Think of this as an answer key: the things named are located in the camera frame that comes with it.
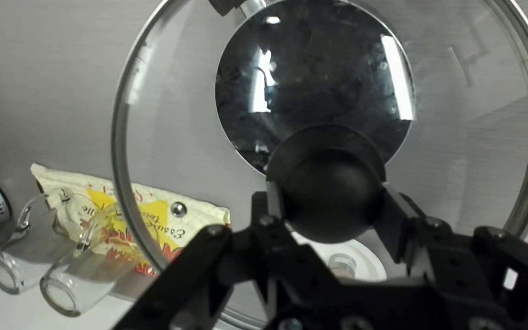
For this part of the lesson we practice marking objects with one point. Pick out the small white round plate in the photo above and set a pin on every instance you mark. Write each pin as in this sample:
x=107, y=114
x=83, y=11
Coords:
x=363, y=258

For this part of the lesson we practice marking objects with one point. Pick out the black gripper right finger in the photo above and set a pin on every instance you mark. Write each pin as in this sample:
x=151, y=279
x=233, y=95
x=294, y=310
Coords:
x=459, y=268

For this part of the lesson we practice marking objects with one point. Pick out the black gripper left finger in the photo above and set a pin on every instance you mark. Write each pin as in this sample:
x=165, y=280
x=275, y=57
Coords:
x=228, y=262

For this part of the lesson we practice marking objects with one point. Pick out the black cooking pot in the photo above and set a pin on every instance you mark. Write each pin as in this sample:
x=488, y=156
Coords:
x=312, y=73

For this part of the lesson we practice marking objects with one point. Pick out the clear wine glass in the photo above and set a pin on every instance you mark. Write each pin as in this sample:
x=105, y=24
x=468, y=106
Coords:
x=72, y=286
x=13, y=262

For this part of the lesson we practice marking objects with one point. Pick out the cream printed tea towel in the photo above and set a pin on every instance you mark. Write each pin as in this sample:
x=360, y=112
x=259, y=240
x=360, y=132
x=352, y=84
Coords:
x=154, y=213

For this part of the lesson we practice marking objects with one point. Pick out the glass lid with black knob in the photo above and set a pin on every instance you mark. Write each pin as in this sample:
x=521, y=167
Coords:
x=330, y=183

